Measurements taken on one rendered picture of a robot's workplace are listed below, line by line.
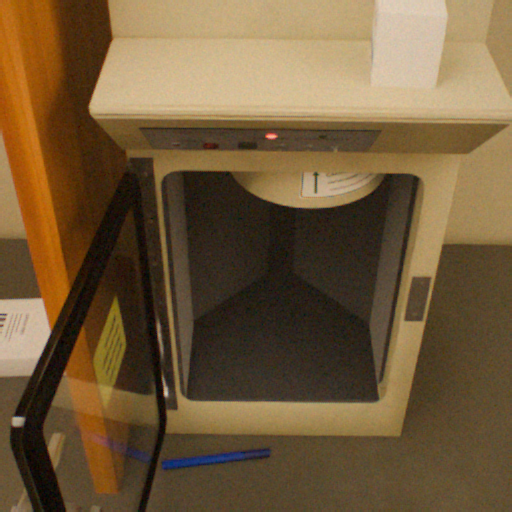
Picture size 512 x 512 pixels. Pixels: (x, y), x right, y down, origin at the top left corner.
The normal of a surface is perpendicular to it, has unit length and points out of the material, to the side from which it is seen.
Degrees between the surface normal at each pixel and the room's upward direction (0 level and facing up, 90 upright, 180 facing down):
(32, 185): 90
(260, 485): 0
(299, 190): 66
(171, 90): 0
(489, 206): 90
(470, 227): 90
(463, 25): 90
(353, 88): 0
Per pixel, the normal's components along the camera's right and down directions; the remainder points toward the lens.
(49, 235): 0.00, 0.65
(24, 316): 0.01, -0.76
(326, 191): 0.18, 0.29
